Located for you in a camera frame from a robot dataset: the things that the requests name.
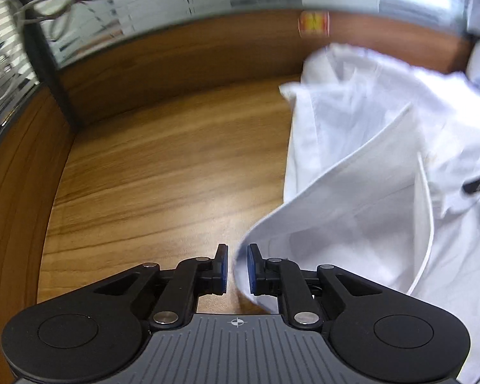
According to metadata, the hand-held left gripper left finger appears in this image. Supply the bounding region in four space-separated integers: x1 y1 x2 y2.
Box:
92 243 229 326

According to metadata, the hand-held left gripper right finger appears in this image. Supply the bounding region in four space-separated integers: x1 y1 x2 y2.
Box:
246 243 385 328

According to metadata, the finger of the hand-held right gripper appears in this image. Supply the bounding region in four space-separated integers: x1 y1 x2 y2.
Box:
462 174 480 197

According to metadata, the white shirt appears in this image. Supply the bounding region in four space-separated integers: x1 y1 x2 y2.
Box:
233 0 480 384

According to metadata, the red yellow sticker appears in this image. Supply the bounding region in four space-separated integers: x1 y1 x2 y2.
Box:
298 10 331 37

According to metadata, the black partition post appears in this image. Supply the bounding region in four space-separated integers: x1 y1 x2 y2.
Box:
14 0 83 129

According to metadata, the grey cable bundle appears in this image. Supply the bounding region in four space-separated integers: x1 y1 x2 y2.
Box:
8 0 124 41

